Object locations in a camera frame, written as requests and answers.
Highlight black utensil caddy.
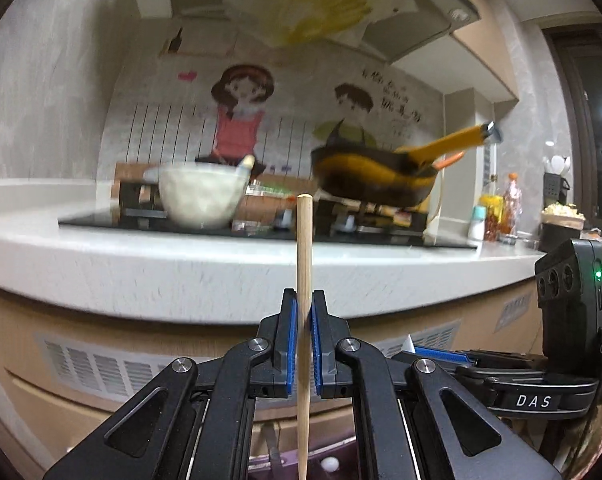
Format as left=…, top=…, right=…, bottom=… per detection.
left=542, top=155, right=571, bottom=207

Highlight range hood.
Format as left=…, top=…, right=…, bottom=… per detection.
left=172, top=0, right=480, bottom=63

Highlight black stove top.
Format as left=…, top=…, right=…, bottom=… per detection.
left=58, top=208, right=479, bottom=250

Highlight white plastic spoon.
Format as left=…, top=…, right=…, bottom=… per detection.
left=321, top=456, right=340, bottom=474
left=401, top=335, right=415, bottom=354

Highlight maroon plastic utensil holder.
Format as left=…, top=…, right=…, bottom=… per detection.
left=245, top=433, right=362, bottom=480

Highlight wooden chopstick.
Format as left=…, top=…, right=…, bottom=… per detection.
left=295, top=194, right=313, bottom=480

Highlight black metal spoon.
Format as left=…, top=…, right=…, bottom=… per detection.
left=262, top=422, right=285, bottom=480

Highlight cartoon backsplash sticker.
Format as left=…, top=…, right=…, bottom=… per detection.
left=97, top=46, right=443, bottom=180

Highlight white kitchen counter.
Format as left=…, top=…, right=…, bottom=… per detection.
left=0, top=179, right=538, bottom=324

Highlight white ceramic pot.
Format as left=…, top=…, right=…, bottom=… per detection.
left=142, top=155, right=255, bottom=229

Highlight condiment bottles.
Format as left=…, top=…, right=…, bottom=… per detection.
left=472, top=172, right=522, bottom=245

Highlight yellow black frying pan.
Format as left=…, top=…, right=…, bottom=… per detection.
left=311, top=122, right=503, bottom=208

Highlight white ventilation grille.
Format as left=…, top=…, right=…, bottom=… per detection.
left=36, top=319, right=461, bottom=402

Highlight small wall vent grille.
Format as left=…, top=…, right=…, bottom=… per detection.
left=494, top=292, right=532, bottom=333

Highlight black camera box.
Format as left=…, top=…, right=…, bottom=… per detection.
left=534, top=240, right=602, bottom=378

